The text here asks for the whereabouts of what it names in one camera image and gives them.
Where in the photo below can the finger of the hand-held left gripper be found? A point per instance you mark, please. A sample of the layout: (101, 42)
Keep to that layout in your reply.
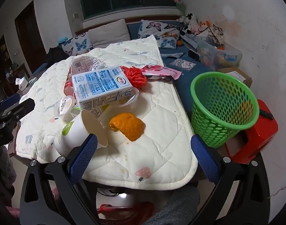
(27, 106)

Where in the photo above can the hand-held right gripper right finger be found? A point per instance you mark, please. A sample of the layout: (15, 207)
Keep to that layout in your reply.
(204, 159)

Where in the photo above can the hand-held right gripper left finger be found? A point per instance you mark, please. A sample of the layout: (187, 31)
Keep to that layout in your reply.
(83, 160)

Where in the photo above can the white paper cup green label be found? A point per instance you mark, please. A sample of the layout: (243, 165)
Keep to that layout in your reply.
(72, 133)

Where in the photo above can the green plastic mesh basket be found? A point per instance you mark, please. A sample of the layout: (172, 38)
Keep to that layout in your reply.
(201, 126)

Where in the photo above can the clear jelly cup printed lid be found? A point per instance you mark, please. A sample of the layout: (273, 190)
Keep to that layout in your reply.
(64, 105)

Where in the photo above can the orange peel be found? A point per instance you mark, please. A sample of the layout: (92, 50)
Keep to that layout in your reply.
(129, 126)

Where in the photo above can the blue white milk carton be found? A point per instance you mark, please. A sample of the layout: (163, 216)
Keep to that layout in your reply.
(98, 84)

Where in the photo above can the red foam fruit net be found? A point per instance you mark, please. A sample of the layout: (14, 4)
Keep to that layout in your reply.
(134, 78)

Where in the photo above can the pink plastic wrapper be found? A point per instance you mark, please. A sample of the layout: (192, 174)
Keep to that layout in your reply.
(161, 71)

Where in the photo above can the person's left forearm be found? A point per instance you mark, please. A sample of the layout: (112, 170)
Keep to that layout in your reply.
(6, 212)

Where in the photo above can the person's left hand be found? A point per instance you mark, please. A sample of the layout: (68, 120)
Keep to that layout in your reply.
(2, 168)

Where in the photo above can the white tissue box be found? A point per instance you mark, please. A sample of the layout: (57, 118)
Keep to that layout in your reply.
(22, 83)

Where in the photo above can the red printed plastic cup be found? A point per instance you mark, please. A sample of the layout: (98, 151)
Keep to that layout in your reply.
(68, 86)

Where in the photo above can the white quilted mat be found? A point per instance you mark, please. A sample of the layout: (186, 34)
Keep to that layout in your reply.
(157, 145)

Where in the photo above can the person's grey trouser leg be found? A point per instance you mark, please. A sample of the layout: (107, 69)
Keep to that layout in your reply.
(175, 206)

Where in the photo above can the red plastic object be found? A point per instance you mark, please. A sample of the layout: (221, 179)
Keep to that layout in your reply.
(110, 208)

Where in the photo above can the black cloth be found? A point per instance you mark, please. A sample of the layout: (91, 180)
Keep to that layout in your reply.
(55, 55)

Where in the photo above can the red plastic stool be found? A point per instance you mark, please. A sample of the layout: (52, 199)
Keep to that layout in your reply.
(262, 131)

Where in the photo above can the blue sofa bed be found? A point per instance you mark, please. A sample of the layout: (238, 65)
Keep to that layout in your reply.
(184, 93)

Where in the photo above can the dark wooden door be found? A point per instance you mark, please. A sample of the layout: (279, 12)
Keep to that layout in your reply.
(28, 35)

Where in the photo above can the clear lidded plastic container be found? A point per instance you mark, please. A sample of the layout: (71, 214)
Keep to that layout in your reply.
(86, 63)

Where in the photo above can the black remote control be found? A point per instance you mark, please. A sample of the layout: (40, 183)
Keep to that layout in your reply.
(266, 113)

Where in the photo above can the clear plastic bowl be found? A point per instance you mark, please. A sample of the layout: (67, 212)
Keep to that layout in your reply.
(131, 98)

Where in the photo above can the white butterfly pillow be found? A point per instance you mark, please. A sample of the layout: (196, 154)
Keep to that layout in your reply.
(157, 28)
(78, 44)

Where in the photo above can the cardboard box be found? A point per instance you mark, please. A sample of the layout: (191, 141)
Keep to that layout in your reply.
(241, 75)

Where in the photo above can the pink sticker card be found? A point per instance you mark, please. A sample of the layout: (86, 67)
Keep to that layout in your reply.
(182, 64)

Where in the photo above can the small black pouch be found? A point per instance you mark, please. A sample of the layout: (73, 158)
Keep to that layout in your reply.
(194, 55)

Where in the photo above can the clear plastic storage box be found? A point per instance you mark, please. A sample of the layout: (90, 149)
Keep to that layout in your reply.
(215, 54)

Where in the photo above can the beige cushion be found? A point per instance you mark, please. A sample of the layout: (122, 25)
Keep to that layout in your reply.
(107, 34)

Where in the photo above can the small orange toy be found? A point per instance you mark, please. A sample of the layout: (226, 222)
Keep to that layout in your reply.
(179, 43)

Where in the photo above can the small blue butterfly pillow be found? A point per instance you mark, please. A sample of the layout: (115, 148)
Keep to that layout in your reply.
(167, 42)

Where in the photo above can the orange fox plush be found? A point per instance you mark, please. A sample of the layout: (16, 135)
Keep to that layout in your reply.
(204, 25)

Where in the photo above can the black white cow plush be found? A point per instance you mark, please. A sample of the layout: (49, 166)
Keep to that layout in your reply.
(189, 22)

